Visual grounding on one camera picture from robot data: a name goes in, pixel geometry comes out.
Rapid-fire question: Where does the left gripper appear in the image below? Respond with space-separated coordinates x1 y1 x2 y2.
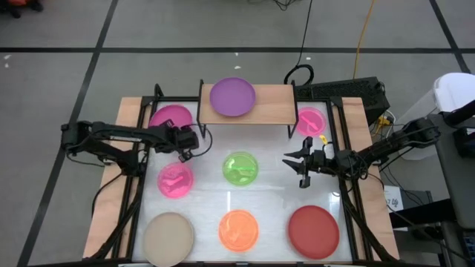
159 119 200 163

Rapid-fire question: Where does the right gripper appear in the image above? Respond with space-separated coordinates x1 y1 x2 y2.
281 136 337 189

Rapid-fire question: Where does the translucent pink plate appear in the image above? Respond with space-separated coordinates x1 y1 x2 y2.
157 162 194 200
295 106 328 137

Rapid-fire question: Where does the magenta opaque plate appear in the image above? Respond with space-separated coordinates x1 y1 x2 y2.
148 104 194 129

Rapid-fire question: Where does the translucent green plate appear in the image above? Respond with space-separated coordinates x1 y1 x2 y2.
221 151 260 187

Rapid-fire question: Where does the red opaque plate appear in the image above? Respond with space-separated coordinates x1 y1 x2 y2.
287 205 341 260

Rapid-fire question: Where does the purple opaque plate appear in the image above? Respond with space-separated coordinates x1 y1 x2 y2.
209 76 257 118

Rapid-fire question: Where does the beige opaque plate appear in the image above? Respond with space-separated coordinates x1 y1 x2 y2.
142 211 195 267

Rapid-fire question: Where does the translucent orange plate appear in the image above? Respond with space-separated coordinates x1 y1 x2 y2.
217 209 260 254

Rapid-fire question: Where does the wooden shelf with black legs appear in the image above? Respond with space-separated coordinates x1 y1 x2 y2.
196 79 300 140

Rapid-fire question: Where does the black computer case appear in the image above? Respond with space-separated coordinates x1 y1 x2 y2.
296 76 391 125

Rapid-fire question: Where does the black aluminium table frame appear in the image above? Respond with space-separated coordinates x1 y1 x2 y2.
88 83 400 267

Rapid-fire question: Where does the black hanging cable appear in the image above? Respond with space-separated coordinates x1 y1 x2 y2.
284 0 315 85

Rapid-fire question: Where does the yellow hanging cable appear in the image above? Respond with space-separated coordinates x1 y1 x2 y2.
352 0 378 79

